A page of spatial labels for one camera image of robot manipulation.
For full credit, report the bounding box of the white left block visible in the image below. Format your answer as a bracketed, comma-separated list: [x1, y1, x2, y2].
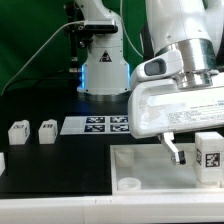
[0, 152, 5, 176]

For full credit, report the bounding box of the white cable right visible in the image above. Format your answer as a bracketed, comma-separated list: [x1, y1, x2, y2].
[119, 0, 145, 59]

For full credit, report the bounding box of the black camera stand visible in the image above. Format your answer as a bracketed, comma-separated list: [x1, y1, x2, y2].
[64, 1, 91, 89]

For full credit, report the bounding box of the black cable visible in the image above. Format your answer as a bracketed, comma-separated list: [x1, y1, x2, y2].
[1, 70, 79, 96]

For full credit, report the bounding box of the white sheet with fiducial markers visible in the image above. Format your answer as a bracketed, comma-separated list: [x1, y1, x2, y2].
[60, 115, 129, 135]

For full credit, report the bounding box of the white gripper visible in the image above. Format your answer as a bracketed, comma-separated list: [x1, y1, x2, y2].
[128, 73, 224, 165]

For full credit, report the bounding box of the white front rail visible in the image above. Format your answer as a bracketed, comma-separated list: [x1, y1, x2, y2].
[0, 194, 224, 224]

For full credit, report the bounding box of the white square table top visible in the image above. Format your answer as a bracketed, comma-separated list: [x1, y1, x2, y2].
[110, 143, 224, 195]

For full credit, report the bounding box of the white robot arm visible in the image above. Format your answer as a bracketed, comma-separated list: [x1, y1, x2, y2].
[75, 0, 224, 164]

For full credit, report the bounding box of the grey cable left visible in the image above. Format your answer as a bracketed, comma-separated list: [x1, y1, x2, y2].
[0, 20, 86, 96]

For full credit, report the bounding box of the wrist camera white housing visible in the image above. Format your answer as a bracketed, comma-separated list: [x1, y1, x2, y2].
[130, 50, 184, 89]

